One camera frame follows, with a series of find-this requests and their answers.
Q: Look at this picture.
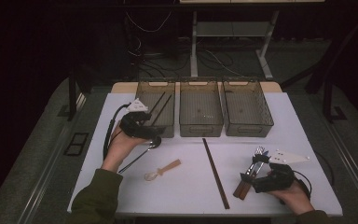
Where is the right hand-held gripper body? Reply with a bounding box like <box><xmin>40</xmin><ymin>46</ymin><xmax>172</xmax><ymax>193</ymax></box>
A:
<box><xmin>251</xmin><ymin>148</ymin><xmax>311</xmax><ymax>194</ymax></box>

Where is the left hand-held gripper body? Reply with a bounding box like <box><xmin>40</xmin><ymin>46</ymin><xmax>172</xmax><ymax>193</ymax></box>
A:
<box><xmin>118</xmin><ymin>97</ymin><xmax>152</xmax><ymax>139</ymax></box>

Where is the smoky clear plastic bin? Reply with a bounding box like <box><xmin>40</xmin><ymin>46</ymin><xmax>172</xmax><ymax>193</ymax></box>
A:
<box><xmin>222</xmin><ymin>77</ymin><xmax>275</xmax><ymax>138</ymax></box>
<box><xmin>135</xmin><ymin>79</ymin><xmax>176</xmax><ymax>139</ymax></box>
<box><xmin>178</xmin><ymin>77</ymin><xmax>225</xmax><ymax>138</ymax></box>

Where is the person's right hand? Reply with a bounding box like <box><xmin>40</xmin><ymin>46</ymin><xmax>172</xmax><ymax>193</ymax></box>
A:
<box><xmin>267</xmin><ymin>179</ymin><xmax>315</xmax><ymax>217</ymax></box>

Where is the person's left hand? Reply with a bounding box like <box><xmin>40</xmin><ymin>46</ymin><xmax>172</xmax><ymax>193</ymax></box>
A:
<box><xmin>102</xmin><ymin>122</ymin><xmax>147</xmax><ymax>175</ymax></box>

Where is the black metal stand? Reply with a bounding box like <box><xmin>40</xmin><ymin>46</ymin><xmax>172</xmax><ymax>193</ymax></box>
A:
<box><xmin>322</xmin><ymin>78</ymin><xmax>349</xmax><ymax>124</ymax></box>
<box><xmin>67</xmin><ymin>69</ymin><xmax>90</xmax><ymax>122</ymax></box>

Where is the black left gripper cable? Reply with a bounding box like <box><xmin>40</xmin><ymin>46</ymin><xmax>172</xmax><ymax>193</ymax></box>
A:
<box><xmin>103</xmin><ymin>103</ymin><xmax>131</xmax><ymax>161</ymax></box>

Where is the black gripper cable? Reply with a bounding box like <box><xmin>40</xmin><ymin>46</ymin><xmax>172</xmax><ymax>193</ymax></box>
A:
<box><xmin>292</xmin><ymin>151</ymin><xmax>336</xmax><ymax>202</ymax></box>
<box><xmin>103</xmin><ymin>103</ymin><xmax>131</xmax><ymax>161</ymax></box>

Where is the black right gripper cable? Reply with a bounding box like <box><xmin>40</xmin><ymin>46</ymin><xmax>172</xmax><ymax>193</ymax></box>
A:
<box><xmin>292</xmin><ymin>151</ymin><xmax>336</xmax><ymax>202</ymax></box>

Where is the tangle of floor cables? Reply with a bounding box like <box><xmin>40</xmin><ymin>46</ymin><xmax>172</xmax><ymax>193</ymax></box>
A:
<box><xmin>127</xmin><ymin>34</ymin><xmax>246</xmax><ymax>78</ymax></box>

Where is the metal floor rail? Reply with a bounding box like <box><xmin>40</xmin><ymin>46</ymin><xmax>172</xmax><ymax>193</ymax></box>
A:
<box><xmin>320</xmin><ymin>119</ymin><xmax>358</xmax><ymax>217</ymax></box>
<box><xmin>20</xmin><ymin>92</ymin><xmax>87</xmax><ymax>224</ymax></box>

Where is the white desk frame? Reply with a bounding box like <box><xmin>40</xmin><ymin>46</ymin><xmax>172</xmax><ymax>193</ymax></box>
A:
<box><xmin>179</xmin><ymin>0</ymin><xmax>325</xmax><ymax>81</ymax></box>

